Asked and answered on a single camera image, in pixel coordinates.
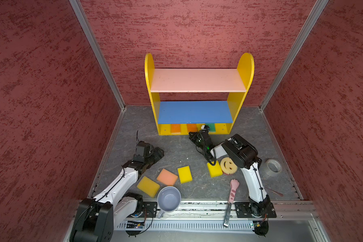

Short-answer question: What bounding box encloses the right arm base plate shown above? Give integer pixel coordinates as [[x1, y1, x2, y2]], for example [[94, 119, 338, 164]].
[[234, 202, 277, 219]]

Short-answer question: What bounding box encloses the yellow square sponge middle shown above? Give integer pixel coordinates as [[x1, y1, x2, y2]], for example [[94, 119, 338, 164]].
[[177, 166, 193, 184]]

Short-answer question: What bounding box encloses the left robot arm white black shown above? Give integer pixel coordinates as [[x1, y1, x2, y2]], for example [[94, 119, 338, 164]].
[[69, 141, 164, 242]]

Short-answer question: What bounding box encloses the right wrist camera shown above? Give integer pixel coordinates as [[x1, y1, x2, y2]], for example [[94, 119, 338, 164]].
[[201, 125, 211, 131]]

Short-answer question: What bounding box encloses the orange sponge yellow base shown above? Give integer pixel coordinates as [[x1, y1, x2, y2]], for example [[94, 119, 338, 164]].
[[187, 124, 198, 132], [170, 124, 182, 134]]

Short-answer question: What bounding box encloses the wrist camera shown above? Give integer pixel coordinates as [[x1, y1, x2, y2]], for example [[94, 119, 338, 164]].
[[134, 141, 151, 162], [201, 125, 211, 131]]

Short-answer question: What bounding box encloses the yellow shelf unit pink blue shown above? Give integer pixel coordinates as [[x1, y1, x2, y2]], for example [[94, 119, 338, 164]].
[[145, 53, 255, 136]]

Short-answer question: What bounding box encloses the large yellow sponge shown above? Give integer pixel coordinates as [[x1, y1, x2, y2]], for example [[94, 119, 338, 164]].
[[137, 176, 160, 198]]

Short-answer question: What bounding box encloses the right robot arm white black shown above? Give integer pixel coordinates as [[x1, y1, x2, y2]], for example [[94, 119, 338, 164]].
[[189, 129, 271, 217]]

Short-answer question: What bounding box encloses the grey tape roll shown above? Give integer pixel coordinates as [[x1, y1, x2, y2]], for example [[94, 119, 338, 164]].
[[260, 158, 283, 177]]

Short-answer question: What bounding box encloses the pink handled knife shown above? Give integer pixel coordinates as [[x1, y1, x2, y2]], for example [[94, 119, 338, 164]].
[[223, 179, 240, 228]]

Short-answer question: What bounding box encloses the green scrub sponge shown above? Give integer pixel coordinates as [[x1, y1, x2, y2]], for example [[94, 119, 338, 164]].
[[205, 124, 216, 133]]

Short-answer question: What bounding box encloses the smiley face yellow sponge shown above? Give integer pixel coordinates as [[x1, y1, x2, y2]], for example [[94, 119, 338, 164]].
[[220, 157, 238, 175]]

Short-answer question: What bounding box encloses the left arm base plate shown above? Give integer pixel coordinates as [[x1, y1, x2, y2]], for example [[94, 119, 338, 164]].
[[130, 201, 157, 218]]

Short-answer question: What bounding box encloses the grey blue mug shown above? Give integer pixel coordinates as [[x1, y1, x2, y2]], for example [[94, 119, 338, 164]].
[[157, 186, 182, 219]]

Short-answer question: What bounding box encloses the small red stick tool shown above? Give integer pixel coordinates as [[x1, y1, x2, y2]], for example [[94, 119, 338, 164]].
[[265, 187, 284, 197]]

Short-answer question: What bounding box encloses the yellow square sponge right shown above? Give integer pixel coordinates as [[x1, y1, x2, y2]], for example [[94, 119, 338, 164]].
[[206, 161, 223, 178]]

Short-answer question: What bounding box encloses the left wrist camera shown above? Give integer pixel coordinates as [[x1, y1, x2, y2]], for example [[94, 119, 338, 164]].
[[134, 141, 151, 162]]

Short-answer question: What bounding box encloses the yellow square sponge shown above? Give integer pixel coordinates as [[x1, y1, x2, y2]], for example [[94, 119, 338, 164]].
[[206, 161, 223, 178], [177, 166, 193, 184]]

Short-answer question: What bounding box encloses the salmon orange sponge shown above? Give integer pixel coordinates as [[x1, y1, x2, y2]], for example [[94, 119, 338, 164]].
[[156, 168, 178, 186]]

